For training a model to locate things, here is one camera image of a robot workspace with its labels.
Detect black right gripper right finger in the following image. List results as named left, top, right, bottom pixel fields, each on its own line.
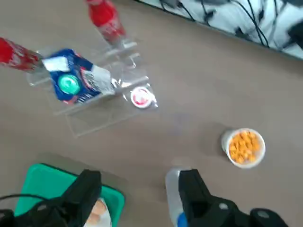
left=178, top=168, right=289, bottom=227

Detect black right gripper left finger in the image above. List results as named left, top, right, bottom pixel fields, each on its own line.
left=0, top=169, right=103, bottom=227

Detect blue and white milk carton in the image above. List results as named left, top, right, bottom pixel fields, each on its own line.
left=42, top=48, right=117, bottom=106

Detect clear acrylic display stand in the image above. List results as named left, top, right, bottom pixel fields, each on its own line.
left=25, top=40, right=160, bottom=139

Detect white and pink snack packet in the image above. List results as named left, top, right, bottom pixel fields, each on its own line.
left=84, top=197, right=112, bottom=227

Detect clear bottle with blue cap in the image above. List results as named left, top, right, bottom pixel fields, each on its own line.
left=164, top=166, right=197, bottom=227

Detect green plastic tray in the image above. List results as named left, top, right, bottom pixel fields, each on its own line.
left=13, top=162, right=126, bottom=227

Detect white paper cup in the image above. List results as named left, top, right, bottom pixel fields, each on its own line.
left=221, top=127, right=266, bottom=169

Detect orange snack pieces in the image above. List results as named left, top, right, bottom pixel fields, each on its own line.
left=228, top=131, right=260, bottom=165

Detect small red jar white lid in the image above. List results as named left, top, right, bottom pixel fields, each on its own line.
left=130, top=86, right=156, bottom=110

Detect red cola bottle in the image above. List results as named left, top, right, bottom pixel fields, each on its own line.
left=0, top=36, right=45, bottom=72
left=84, top=0, right=128, bottom=47

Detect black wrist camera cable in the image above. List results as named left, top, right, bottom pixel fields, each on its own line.
left=0, top=193, right=49, bottom=207

